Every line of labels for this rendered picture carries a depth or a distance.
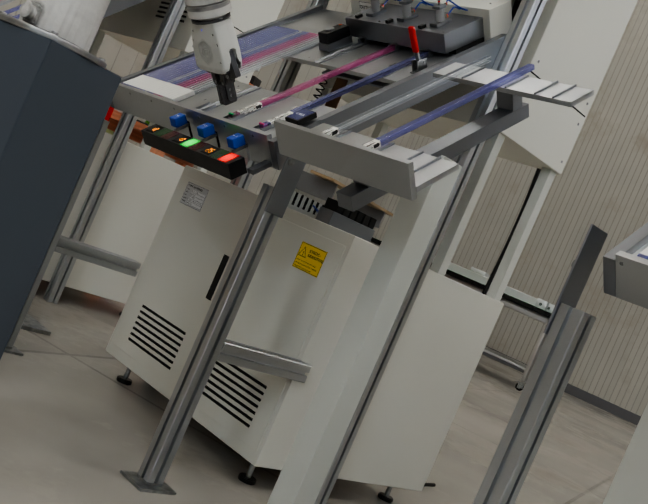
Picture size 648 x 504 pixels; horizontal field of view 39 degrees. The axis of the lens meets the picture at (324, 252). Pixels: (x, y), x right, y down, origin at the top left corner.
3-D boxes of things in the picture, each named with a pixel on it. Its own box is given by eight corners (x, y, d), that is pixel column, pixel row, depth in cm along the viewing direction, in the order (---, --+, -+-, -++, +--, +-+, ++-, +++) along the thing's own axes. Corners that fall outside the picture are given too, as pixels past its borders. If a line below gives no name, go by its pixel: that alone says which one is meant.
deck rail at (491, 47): (279, 170, 182) (273, 142, 179) (272, 168, 183) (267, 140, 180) (509, 59, 218) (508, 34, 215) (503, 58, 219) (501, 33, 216)
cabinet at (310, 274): (242, 491, 202) (354, 235, 201) (95, 370, 252) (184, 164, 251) (413, 511, 248) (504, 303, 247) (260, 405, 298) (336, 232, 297)
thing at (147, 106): (272, 168, 183) (266, 135, 180) (114, 108, 230) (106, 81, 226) (277, 166, 184) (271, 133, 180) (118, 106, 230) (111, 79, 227)
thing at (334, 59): (406, 103, 203) (404, 81, 200) (235, 60, 249) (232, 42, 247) (503, 57, 219) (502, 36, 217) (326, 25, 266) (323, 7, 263)
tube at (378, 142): (347, 163, 155) (345, 155, 154) (341, 161, 156) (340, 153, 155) (534, 69, 181) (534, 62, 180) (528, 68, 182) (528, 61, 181)
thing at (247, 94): (275, 154, 182) (272, 139, 181) (116, 97, 229) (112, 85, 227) (345, 121, 192) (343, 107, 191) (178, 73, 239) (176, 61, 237)
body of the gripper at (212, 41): (178, 14, 174) (191, 70, 180) (208, 20, 167) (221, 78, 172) (210, 3, 178) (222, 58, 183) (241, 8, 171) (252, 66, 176)
